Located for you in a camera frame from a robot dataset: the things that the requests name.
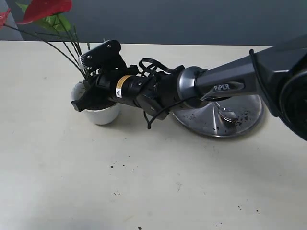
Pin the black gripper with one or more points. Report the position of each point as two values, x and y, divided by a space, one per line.
103 90

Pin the white scalloped flower pot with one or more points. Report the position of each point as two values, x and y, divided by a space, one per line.
97 116

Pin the red artificial flower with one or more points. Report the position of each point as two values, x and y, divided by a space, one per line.
48 14

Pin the stainless steel spork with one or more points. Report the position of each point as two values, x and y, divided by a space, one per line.
226 114

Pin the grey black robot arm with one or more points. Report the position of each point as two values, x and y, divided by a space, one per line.
278 75

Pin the round stainless steel plate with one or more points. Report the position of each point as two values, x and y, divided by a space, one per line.
207 122

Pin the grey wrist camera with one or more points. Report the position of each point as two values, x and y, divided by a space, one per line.
99 56

